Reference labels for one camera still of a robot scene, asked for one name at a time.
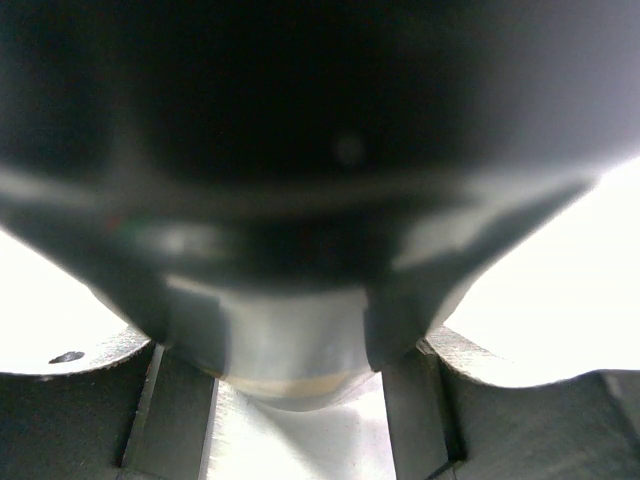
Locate black gold band can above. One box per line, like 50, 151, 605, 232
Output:
1, 1, 639, 410

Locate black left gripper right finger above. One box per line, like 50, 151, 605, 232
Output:
382, 341, 639, 479

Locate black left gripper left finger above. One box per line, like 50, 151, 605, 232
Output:
1, 344, 217, 479

